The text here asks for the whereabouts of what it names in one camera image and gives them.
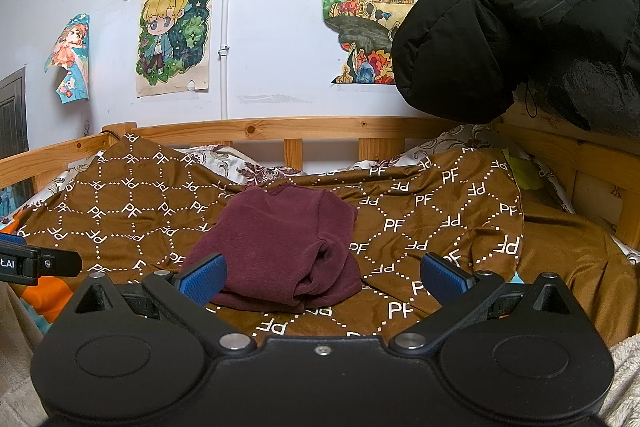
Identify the landscape drawing wall poster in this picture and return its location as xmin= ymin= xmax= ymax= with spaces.
xmin=322 ymin=0 xmax=416 ymax=86

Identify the blond cartoon character wall poster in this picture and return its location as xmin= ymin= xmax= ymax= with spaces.
xmin=136 ymin=0 xmax=215 ymax=98

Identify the black puffer jacket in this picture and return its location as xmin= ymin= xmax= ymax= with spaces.
xmin=391 ymin=0 xmax=640 ymax=131

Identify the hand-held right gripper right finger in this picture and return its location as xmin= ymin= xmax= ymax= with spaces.
xmin=389 ymin=253 xmax=572 ymax=354

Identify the dark grey door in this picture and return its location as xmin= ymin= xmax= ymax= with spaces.
xmin=0 ymin=68 xmax=28 ymax=158

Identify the yellow-green cloth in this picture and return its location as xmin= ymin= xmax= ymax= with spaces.
xmin=505 ymin=149 xmax=543 ymax=190

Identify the plain brown bed sheet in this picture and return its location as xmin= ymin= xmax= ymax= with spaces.
xmin=515 ymin=199 xmax=640 ymax=348

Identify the maroon long-sleeve shirt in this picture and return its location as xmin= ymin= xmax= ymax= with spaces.
xmin=182 ymin=184 xmax=362 ymax=314

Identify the brown patterned blanket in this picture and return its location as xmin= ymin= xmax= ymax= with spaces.
xmin=20 ymin=133 xmax=526 ymax=343

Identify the white wall pipe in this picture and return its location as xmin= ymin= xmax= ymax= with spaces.
xmin=221 ymin=0 xmax=232 ymax=120

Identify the curled cartoon girl wall poster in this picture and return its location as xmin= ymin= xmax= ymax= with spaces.
xmin=44 ymin=13 xmax=91 ymax=102

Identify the wooden bed frame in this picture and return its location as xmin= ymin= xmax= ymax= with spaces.
xmin=0 ymin=102 xmax=640 ymax=253

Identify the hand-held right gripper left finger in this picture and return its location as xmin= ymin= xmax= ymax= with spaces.
xmin=74 ymin=253 xmax=254 ymax=355

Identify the orange and blue colour-block sheet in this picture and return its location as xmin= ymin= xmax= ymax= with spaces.
xmin=10 ymin=227 xmax=81 ymax=325

